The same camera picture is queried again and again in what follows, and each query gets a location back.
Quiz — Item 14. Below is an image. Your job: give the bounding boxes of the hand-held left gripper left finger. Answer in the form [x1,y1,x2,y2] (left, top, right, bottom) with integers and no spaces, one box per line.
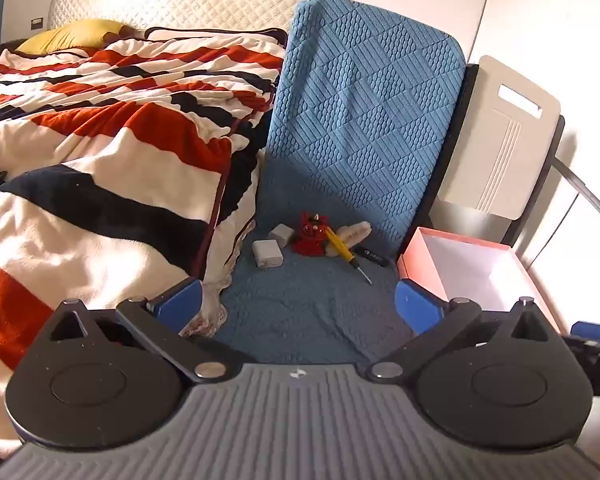
[47,279,228,383]

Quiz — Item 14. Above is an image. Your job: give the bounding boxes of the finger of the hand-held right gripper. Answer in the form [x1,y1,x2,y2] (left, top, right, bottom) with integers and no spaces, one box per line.
[570,321,600,358]

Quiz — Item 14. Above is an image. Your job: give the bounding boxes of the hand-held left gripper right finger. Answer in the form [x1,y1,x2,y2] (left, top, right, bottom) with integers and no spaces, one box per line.
[370,280,556,382]

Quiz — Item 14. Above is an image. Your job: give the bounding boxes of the pink cardboard box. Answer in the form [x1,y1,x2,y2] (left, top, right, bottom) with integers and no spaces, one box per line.
[396,226,577,337]

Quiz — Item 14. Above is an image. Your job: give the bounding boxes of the black flash drive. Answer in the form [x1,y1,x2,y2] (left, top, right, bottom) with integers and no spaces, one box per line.
[354,245,392,267]

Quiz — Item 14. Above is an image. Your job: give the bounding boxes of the beige fluffy brush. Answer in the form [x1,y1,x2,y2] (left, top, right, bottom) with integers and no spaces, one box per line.
[329,220,372,257]

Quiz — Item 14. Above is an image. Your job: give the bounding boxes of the yellow handled screwdriver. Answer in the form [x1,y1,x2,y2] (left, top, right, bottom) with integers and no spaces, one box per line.
[325,226,374,286]

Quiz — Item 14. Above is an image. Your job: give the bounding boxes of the small white cube charger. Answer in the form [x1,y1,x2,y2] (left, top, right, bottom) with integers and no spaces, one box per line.
[268,223,295,246]

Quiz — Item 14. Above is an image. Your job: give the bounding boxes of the red toy figure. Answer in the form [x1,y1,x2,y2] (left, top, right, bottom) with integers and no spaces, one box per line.
[292,211,332,257]

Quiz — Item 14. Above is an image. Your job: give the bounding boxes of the grey curved pole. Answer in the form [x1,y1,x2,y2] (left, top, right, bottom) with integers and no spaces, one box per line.
[552,156,600,237]

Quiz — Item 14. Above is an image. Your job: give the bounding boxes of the red white black striped blanket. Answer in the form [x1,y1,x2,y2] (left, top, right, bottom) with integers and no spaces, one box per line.
[0,25,288,461]

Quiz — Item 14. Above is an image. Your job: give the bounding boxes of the beige folding board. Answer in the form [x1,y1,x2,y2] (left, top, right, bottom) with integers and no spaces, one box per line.
[437,55,563,222]

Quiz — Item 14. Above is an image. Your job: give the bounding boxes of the blue textured mattress pad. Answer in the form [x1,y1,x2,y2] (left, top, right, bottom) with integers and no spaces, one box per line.
[212,0,468,353]

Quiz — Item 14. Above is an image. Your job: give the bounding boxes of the yellow pillow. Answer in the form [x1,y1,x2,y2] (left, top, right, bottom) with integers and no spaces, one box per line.
[14,18,131,56]

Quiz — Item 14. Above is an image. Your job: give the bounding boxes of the white quilted headboard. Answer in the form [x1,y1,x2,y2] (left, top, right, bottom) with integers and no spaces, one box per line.
[47,0,327,43]

